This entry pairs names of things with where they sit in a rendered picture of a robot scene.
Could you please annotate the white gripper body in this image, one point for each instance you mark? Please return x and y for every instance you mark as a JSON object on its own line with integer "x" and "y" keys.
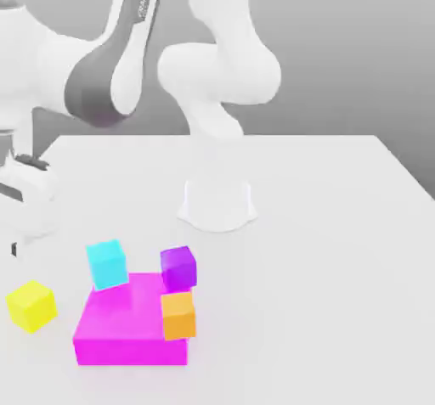
{"x": 32, "y": 204}

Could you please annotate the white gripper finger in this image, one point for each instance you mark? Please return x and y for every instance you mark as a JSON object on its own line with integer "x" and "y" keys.
{"x": 14, "y": 249}

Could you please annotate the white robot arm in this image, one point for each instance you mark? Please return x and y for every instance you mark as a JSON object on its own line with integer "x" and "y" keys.
{"x": 234, "y": 68}

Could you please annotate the small yellow cube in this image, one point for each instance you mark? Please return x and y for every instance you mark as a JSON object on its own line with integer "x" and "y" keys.
{"x": 31, "y": 306}

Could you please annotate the small cyan cube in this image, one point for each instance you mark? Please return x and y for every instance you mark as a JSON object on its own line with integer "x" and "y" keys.
{"x": 107, "y": 264}

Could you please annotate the small purple cube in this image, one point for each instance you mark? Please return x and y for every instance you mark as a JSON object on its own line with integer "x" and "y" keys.
{"x": 179, "y": 269}

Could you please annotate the small orange cube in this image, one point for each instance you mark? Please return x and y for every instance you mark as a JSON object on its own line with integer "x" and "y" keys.
{"x": 179, "y": 316}

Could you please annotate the large magenta box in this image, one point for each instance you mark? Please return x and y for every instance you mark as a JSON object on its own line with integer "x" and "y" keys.
{"x": 125, "y": 327}

